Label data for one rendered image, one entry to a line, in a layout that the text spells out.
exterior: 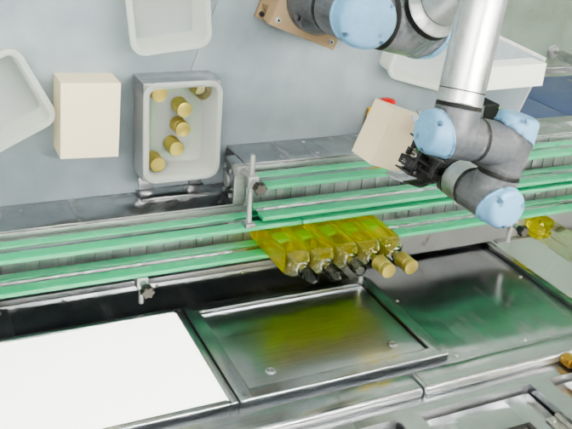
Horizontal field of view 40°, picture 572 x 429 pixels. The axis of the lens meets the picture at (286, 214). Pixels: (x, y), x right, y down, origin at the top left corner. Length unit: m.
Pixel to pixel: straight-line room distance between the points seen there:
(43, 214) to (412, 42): 0.84
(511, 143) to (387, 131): 0.32
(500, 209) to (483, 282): 0.72
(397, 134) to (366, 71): 0.40
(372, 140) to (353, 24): 0.23
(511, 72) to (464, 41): 0.89
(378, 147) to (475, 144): 0.33
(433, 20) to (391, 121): 0.21
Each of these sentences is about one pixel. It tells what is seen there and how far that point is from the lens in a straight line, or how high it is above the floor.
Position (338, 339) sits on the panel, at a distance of 1.70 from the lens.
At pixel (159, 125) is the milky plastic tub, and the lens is 1.79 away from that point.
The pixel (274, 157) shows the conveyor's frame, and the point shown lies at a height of 0.85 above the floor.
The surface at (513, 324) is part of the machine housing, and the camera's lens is 1.93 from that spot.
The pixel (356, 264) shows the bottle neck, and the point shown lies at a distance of 1.69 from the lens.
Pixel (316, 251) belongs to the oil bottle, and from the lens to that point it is 1.70.
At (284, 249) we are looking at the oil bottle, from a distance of 1.69.
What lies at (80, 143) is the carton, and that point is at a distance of 1.70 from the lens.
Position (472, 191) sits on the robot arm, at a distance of 1.41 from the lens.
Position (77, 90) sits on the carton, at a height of 0.83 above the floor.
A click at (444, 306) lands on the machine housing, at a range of 1.95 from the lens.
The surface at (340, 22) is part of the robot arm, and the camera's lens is 1.57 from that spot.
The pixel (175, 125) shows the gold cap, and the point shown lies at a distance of 1.76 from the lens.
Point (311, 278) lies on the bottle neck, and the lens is 1.66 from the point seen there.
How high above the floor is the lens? 2.38
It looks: 53 degrees down
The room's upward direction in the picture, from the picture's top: 134 degrees clockwise
